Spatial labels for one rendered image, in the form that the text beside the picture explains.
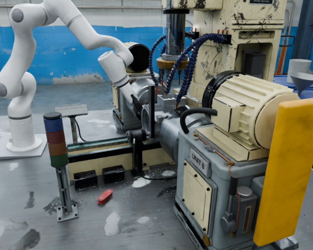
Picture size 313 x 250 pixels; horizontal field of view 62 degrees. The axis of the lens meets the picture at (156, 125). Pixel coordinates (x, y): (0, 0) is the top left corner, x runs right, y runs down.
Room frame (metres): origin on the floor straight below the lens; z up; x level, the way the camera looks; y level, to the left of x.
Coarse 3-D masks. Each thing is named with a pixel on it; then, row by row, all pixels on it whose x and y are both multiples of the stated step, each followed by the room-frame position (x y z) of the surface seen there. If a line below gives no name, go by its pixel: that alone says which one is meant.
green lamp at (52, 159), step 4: (52, 156) 0.79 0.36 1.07; (56, 156) 0.79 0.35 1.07; (60, 156) 0.80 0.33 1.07; (64, 156) 0.81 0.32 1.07; (52, 160) 0.79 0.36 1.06; (56, 160) 0.79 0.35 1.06; (60, 160) 0.79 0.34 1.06; (64, 160) 0.80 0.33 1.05; (52, 164) 0.80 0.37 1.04; (56, 164) 0.79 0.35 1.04; (60, 164) 0.79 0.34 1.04; (64, 164) 0.80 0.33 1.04
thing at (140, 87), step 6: (144, 78) 1.64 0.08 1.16; (132, 84) 1.60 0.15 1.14; (138, 84) 1.54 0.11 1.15; (144, 84) 1.50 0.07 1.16; (138, 90) 1.47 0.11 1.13; (144, 90) 1.47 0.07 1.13; (162, 90) 1.51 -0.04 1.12; (138, 96) 1.46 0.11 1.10; (144, 96) 1.47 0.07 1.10; (156, 96) 1.49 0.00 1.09; (126, 102) 1.58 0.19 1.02; (144, 102) 1.44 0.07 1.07; (156, 102) 1.49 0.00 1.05; (132, 108) 1.45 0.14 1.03; (138, 114) 1.46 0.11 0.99
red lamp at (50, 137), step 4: (48, 132) 0.79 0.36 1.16; (52, 132) 0.79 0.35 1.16; (56, 132) 0.79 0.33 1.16; (60, 132) 0.80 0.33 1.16; (64, 132) 0.83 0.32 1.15; (48, 136) 0.79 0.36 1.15; (52, 136) 0.79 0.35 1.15; (56, 136) 0.79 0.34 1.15; (60, 136) 0.80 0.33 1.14; (64, 136) 0.82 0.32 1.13; (48, 140) 0.79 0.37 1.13; (52, 140) 0.79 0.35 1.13; (56, 140) 0.79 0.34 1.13; (60, 140) 0.80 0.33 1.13; (64, 140) 0.82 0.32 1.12
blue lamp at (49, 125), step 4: (44, 120) 0.80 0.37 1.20; (48, 120) 0.79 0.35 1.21; (52, 120) 0.79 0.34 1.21; (56, 120) 0.80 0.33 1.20; (60, 120) 0.81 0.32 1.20; (44, 124) 0.80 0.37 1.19; (48, 124) 0.79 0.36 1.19; (52, 124) 0.79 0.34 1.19; (56, 124) 0.80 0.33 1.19; (60, 124) 0.81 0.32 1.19; (48, 128) 0.79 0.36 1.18; (52, 128) 0.79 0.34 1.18; (56, 128) 0.80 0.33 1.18; (60, 128) 0.80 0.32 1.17
